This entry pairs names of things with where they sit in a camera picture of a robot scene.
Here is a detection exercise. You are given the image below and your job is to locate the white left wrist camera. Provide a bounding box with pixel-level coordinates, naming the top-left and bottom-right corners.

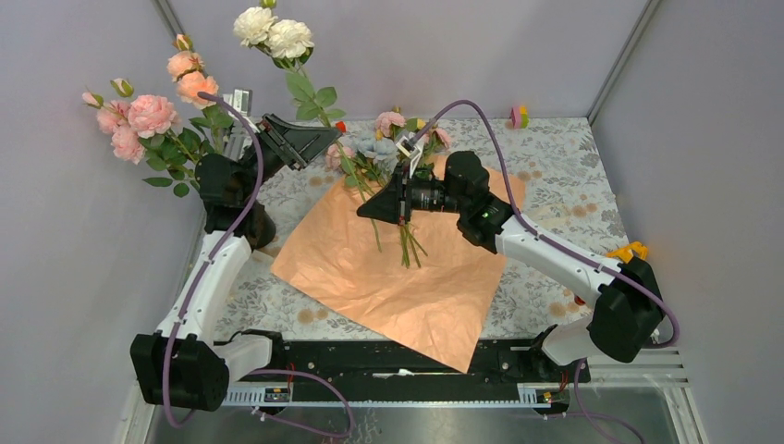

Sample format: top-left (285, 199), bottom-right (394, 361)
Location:
top-left (223, 88), bottom-right (252, 117)

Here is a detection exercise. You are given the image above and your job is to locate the large pink rose stem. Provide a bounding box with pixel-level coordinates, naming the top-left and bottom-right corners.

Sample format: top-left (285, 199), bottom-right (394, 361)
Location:
top-left (96, 78), bottom-right (196, 165)

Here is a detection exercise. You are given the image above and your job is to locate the white rose stem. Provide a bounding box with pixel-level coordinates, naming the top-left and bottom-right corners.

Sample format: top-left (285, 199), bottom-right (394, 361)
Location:
top-left (232, 0), bottom-right (384, 253)

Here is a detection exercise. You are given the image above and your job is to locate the pink rose stem in vase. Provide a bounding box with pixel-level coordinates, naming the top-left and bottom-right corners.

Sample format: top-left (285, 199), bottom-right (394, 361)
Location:
top-left (81, 92), bottom-right (198, 198)

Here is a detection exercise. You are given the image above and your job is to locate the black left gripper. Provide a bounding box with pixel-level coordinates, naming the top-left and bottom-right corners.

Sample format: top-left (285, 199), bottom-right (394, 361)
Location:
top-left (239, 113), bottom-right (342, 202)

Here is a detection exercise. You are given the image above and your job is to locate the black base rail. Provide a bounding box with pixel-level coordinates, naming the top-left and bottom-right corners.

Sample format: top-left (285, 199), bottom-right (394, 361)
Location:
top-left (168, 327), bottom-right (656, 404)

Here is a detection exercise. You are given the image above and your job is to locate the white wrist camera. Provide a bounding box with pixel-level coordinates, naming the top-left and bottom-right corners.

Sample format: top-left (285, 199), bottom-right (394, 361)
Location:
top-left (395, 132), bottom-right (423, 179)
top-left (223, 88), bottom-right (252, 117)

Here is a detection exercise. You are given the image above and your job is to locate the pink green stacked toy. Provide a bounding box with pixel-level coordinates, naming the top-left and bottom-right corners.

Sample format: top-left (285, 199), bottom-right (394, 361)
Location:
top-left (509, 105), bottom-right (529, 130)

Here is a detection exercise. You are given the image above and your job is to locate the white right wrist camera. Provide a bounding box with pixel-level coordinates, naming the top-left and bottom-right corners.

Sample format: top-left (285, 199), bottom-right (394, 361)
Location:
top-left (395, 132), bottom-right (423, 179)

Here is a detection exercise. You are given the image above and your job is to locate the orange wrapping paper sheet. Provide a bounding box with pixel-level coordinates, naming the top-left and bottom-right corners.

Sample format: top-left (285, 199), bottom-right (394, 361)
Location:
top-left (263, 163), bottom-right (507, 373)

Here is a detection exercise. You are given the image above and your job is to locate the yellow plastic toy piece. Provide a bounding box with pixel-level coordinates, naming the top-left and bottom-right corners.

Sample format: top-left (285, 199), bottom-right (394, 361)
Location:
top-left (606, 241), bottom-right (649, 263)

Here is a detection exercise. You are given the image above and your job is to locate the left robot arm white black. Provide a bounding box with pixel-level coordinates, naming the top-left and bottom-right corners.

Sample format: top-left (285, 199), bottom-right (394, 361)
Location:
top-left (130, 114), bottom-right (341, 412)

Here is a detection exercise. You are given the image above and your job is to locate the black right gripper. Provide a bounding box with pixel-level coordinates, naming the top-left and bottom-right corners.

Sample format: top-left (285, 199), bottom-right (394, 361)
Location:
top-left (358, 162), bottom-right (468, 227)

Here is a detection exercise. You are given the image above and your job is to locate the peach rose stem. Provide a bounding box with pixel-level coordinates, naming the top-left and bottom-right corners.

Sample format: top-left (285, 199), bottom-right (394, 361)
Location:
top-left (166, 34), bottom-right (233, 154)

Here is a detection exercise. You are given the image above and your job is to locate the black cylindrical vase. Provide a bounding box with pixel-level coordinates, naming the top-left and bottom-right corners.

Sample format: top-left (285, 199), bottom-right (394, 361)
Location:
top-left (240, 202), bottom-right (276, 250)

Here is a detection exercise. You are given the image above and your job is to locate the paper flower bouquet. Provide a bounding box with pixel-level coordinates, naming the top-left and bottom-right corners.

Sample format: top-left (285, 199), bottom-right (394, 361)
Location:
top-left (325, 111), bottom-right (452, 268)

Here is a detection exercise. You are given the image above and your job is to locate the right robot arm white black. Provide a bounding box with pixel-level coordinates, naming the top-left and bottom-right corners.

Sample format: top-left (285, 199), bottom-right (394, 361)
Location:
top-left (357, 152), bottom-right (665, 381)

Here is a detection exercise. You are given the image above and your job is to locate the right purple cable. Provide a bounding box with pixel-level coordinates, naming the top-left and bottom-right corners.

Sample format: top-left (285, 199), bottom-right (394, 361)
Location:
top-left (407, 99), bottom-right (681, 444)

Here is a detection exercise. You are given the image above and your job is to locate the floral patterned table mat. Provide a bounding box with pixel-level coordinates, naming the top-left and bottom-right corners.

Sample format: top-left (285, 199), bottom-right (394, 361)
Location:
top-left (214, 118), bottom-right (629, 340)

